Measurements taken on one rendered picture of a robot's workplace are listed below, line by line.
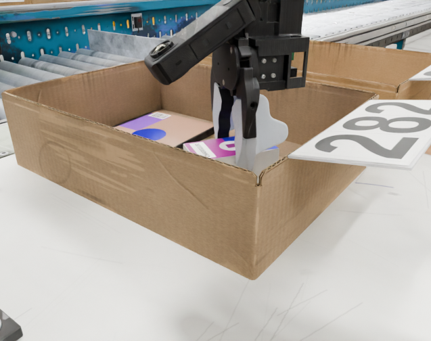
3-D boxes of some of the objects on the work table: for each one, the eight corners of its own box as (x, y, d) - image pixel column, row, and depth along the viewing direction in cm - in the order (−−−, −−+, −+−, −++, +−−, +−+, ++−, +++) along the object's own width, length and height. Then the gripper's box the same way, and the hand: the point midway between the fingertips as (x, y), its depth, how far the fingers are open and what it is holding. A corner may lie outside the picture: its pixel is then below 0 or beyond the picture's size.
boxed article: (277, 183, 49) (279, 148, 47) (197, 198, 46) (197, 162, 44) (257, 164, 53) (258, 132, 51) (184, 177, 50) (182, 143, 48)
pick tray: (254, 283, 34) (260, 177, 29) (13, 164, 55) (-4, 91, 50) (369, 166, 54) (383, 93, 50) (161, 111, 75) (157, 56, 71)
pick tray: (386, 157, 57) (400, 86, 52) (184, 105, 78) (182, 52, 74) (436, 108, 77) (449, 54, 72) (264, 78, 98) (266, 34, 94)
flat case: (218, 133, 64) (218, 124, 63) (132, 180, 50) (131, 169, 49) (153, 118, 70) (153, 109, 70) (61, 155, 56) (59, 145, 56)
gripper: (333, -31, 36) (309, 179, 46) (269, -31, 47) (260, 140, 56) (245, -31, 33) (239, 193, 43) (198, -31, 44) (201, 149, 53)
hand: (229, 157), depth 48 cm, fingers closed on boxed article, 6 cm apart
